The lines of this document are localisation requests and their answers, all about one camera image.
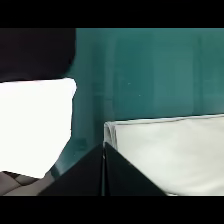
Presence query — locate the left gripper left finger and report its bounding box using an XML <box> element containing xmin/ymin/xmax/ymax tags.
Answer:
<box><xmin>37</xmin><ymin>143</ymin><xmax>104</xmax><ymax>197</ymax></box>

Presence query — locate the brown garment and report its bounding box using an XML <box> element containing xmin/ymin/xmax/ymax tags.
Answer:
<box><xmin>0</xmin><ymin>170</ymin><xmax>56</xmax><ymax>197</ymax></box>

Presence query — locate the black garment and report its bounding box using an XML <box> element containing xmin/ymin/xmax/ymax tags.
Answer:
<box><xmin>0</xmin><ymin>27</ymin><xmax>77</xmax><ymax>83</ymax></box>

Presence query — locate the white garment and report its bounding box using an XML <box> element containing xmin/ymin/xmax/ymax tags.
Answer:
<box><xmin>0</xmin><ymin>77</ymin><xmax>78</xmax><ymax>180</ymax></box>

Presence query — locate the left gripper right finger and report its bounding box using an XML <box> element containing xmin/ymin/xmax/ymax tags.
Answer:
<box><xmin>103</xmin><ymin>141</ymin><xmax>168</xmax><ymax>197</ymax></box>

